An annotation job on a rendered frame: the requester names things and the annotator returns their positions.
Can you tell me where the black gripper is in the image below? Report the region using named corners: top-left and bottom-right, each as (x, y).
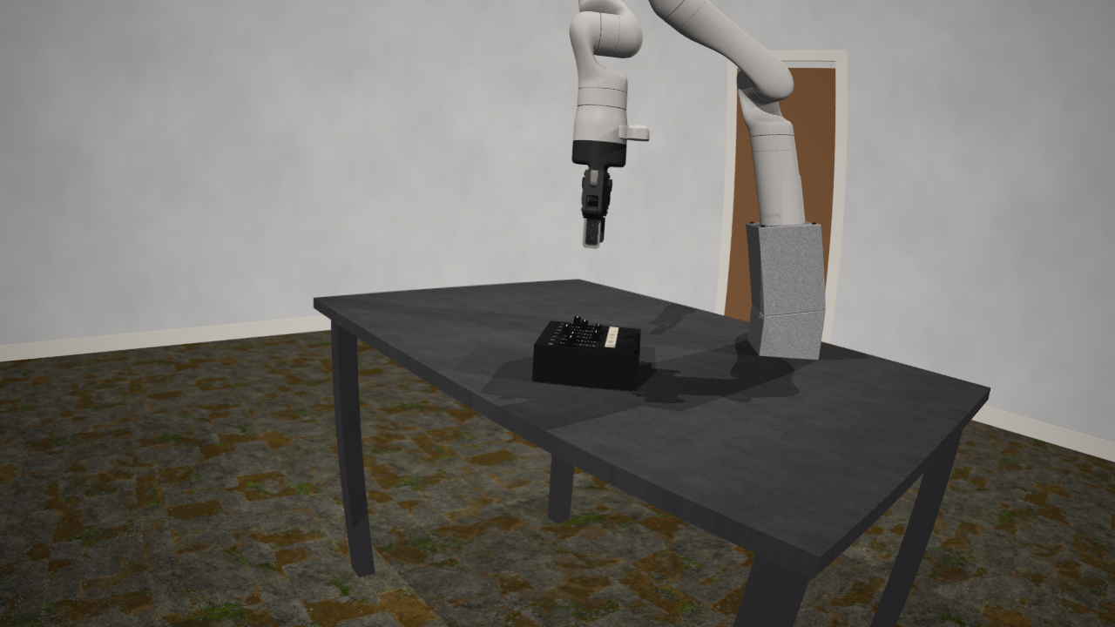
top-left (572, 139), bottom-right (626, 249)

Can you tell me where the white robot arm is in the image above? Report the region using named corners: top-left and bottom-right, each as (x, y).
top-left (570, 0), bottom-right (805, 226)

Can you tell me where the dark grey lighting desk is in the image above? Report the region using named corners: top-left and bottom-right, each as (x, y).
top-left (532, 316), bottom-right (641, 390)

